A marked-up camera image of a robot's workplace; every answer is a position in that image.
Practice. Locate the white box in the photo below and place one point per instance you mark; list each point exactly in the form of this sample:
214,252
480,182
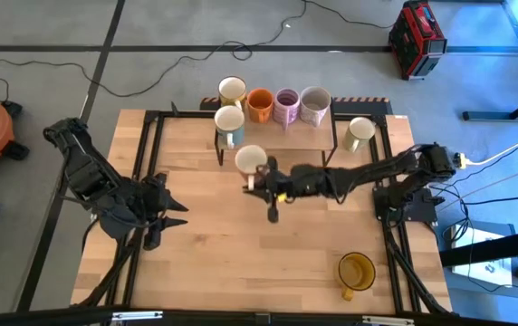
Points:
481,253

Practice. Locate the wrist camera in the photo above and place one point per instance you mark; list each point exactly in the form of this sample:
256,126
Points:
273,213
151,239

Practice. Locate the red black tool case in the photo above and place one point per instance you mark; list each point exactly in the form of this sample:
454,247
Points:
415,41

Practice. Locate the black metal table frame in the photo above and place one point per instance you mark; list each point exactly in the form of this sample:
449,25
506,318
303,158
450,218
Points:
186,115

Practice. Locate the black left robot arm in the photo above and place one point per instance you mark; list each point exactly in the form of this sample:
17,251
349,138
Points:
87,172

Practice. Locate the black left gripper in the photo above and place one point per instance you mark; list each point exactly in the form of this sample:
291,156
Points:
150,201

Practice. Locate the wooden shelf black legs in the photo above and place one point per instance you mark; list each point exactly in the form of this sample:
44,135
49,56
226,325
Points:
295,138

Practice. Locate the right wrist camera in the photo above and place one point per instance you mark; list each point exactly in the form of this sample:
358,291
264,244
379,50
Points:
273,213

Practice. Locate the grey floral mug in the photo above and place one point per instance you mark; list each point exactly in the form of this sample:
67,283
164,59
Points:
315,113

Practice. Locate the amber glass mug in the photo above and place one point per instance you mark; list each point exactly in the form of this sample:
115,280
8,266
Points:
356,271

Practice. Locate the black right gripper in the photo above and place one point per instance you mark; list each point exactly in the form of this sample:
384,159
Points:
304,181

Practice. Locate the black beam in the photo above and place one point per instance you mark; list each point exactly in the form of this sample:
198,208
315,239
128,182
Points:
494,248

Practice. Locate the black yellow striped bar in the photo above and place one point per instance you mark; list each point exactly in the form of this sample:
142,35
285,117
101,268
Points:
363,105

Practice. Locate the yellow mug white inside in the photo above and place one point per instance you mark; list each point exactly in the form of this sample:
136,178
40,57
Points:
232,88

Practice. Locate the coral mug white inside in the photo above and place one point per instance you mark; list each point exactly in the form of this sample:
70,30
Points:
250,158

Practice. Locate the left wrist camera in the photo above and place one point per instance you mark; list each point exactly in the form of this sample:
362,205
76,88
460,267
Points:
151,239

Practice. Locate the purple ribbed mug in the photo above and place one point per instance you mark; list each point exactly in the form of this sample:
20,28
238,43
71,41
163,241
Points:
286,111

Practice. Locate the orange mug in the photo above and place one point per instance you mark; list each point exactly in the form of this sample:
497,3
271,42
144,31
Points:
260,102

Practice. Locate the grey metal stand frame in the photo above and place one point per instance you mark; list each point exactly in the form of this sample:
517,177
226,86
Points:
490,49

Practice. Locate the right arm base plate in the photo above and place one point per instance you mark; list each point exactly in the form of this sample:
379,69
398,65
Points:
422,211

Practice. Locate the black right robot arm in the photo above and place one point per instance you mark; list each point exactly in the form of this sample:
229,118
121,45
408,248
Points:
376,169

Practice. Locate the pale cream mug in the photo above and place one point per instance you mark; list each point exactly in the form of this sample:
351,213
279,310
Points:
361,129

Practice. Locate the black bar silver brackets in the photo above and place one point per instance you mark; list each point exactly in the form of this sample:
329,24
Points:
241,318

